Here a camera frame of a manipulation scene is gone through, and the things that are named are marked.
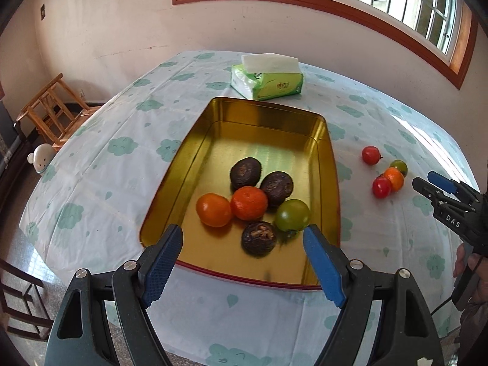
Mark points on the green tissue pack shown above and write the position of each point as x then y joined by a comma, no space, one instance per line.
274,84

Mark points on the dark wooden chair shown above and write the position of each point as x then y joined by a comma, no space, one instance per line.
19,274

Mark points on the dark passion fruit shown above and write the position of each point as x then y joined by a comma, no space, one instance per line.
277,186
246,172

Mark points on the red tomato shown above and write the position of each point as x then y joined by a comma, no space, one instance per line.
371,155
381,186

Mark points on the person's right hand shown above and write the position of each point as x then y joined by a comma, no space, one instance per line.
480,278

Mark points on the white bear-shaped bin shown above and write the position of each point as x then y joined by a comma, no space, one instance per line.
42,158

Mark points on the small green tomato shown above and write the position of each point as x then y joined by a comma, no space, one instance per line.
399,166

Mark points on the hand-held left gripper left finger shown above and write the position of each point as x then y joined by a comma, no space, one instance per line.
160,267

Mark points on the orange tangerine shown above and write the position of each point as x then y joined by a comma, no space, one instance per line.
213,209

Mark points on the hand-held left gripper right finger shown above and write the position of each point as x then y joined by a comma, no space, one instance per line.
324,265

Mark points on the large green tomato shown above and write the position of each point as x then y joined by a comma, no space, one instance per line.
292,215

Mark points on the dark wall plate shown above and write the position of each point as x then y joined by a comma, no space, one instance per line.
42,11

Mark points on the orange mandarin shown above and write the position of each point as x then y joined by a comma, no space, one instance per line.
249,203

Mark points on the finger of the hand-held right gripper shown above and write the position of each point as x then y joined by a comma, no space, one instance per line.
429,190
442,182

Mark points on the dark passion fruit tan patch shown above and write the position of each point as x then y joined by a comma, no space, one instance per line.
259,240

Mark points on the small orange tomato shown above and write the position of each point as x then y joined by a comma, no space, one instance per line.
394,178

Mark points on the golden metal tin tray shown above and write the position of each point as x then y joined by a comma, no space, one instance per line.
247,137

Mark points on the light wooden chair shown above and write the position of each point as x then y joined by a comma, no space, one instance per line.
68,122

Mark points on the white cloud print tablecloth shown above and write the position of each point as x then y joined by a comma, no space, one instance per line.
114,167

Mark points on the person's right forearm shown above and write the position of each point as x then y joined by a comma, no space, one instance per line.
474,335

